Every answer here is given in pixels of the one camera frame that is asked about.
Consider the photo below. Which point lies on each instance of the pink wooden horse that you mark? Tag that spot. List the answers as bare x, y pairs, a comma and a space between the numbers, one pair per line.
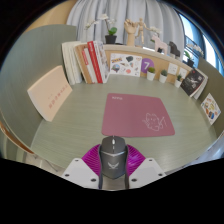
159, 44

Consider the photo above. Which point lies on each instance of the white wall outlet plate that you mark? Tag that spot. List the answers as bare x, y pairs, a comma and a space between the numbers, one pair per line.
183, 72
172, 68

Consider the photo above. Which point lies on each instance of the white orchid plant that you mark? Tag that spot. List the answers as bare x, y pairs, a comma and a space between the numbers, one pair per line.
154, 30

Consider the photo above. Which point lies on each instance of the colourful sticker card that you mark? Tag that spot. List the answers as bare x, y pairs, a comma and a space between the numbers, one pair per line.
210, 108

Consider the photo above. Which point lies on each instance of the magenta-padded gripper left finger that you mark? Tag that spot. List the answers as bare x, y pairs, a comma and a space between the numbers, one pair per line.
75, 171

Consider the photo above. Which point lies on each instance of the black cover book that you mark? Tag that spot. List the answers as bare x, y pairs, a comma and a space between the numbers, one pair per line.
191, 82

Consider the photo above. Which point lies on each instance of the purple round number sign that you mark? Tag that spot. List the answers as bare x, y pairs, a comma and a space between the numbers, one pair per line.
146, 64

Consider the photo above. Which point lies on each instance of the white orchid in black pot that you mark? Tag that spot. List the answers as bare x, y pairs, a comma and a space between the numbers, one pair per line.
110, 39
190, 61

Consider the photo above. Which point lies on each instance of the window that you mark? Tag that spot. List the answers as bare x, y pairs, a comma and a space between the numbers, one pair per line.
208, 46

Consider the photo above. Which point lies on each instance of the dark grey computer mouse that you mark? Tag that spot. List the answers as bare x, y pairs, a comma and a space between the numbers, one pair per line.
113, 160

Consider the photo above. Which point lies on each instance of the small plant in white pot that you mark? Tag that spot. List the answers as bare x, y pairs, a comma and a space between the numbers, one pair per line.
178, 83
162, 78
151, 76

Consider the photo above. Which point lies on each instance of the black wooden horse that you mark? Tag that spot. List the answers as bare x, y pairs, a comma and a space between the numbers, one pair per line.
174, 49

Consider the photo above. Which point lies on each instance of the green desk partition panel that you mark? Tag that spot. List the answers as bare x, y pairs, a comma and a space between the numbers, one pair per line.
216, 83
30, 56

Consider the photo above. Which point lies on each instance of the wooden artist mannequin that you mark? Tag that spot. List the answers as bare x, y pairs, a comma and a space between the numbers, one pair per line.
141, 28

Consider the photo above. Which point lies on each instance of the white illustrated sticker sheet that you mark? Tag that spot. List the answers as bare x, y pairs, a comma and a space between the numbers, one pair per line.
126, 65

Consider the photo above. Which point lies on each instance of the white books stack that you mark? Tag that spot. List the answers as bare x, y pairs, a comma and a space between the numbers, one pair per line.
70, 61

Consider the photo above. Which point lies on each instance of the brown cover book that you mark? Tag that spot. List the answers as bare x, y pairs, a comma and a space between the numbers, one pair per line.
83, 65

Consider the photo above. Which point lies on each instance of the dusty pink mouse pad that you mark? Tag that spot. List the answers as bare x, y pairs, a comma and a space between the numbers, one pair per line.
133, 115

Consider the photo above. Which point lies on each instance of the white book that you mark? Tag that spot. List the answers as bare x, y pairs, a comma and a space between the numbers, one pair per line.
204, 85

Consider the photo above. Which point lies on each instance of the peach coloured book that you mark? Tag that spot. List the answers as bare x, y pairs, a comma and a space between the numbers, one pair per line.
48, 93

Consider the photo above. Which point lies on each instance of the grey curtain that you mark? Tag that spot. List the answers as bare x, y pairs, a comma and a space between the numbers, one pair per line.
133, 10

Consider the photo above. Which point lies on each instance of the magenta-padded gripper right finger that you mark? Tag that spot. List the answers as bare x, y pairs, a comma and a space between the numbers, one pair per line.
151, 171

